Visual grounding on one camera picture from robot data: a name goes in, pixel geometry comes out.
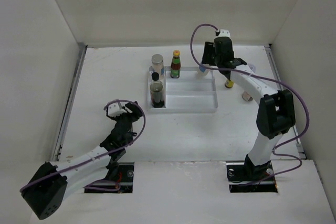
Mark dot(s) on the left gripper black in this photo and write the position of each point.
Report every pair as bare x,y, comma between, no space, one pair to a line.
135,115

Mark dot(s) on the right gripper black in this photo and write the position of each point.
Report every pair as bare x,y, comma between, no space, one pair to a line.
209,49

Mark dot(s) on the tall white spice jar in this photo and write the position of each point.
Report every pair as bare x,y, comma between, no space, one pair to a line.
203,70

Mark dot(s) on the small yellow label bottle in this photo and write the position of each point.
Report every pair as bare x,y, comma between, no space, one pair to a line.
229,84

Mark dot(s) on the yellow cap sauce bottle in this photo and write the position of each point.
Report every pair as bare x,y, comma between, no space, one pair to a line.
175,65

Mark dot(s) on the glass bottle black cap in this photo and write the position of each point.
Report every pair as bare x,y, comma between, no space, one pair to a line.
157,91

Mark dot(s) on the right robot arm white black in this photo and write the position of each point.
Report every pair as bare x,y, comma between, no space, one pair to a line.
276,114

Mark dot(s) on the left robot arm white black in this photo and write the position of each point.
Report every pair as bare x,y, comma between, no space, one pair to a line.
53,182

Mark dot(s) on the white divided organizer tray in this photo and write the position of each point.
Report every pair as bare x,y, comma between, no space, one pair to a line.
192,92

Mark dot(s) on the white powder jar silver lid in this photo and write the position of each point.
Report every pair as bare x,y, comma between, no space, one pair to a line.
158,65

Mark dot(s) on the brown jar white lid front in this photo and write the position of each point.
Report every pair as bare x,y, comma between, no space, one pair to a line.
247,97

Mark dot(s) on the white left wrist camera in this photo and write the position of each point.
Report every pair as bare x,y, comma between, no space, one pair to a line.
114,109

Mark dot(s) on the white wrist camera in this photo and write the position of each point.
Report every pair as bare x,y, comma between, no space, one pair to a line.
222,33
114,109

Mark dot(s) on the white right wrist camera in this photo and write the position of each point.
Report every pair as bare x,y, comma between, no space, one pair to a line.
222,33

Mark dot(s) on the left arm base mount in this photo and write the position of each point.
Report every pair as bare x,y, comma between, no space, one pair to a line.
117,180

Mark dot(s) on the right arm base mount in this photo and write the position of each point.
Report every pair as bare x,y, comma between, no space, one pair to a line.
244,178

